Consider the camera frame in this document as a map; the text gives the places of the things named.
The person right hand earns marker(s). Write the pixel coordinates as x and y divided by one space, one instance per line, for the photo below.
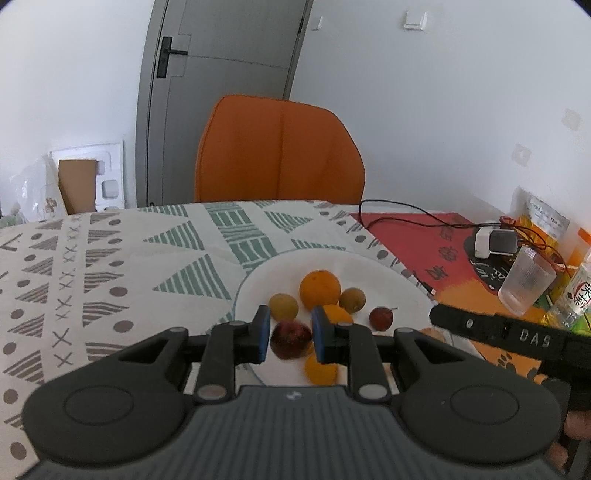
577 426

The brown cardboard piece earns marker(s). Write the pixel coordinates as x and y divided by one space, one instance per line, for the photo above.
77 184

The clear plastic cup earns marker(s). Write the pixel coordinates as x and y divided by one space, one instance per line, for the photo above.
529 277

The white power adapter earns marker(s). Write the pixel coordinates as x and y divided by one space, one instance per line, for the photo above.
495 241

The patterned white tablecloth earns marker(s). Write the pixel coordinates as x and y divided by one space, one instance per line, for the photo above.
77 289

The red plum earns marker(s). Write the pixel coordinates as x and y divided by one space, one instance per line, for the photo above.
382 318
290 340

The white light switch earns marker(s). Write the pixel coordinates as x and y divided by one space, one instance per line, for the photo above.
416 19

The plastic drink bottle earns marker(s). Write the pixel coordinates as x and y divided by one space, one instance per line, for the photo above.
574 299

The grey door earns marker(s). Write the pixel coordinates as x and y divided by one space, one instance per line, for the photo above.
234 47

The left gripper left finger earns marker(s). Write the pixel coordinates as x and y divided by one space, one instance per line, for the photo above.
228 345

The yellow snack bag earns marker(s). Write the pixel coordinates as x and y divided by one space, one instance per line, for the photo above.
545 225

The small tangerine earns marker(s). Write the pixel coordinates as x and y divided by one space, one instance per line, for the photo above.
320 374

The white foam packaging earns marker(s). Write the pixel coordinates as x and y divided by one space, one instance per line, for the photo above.
109 175

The peeled pomelo segment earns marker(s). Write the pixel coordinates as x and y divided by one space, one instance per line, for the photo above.
434 333

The orange chair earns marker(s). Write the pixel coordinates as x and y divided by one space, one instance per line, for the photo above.
257 148

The clear plastic bag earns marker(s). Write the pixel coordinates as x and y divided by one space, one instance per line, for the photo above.
36 195

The black door handle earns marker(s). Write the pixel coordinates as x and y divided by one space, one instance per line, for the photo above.
165 51

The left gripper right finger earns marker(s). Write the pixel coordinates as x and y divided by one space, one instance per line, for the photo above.
362 353

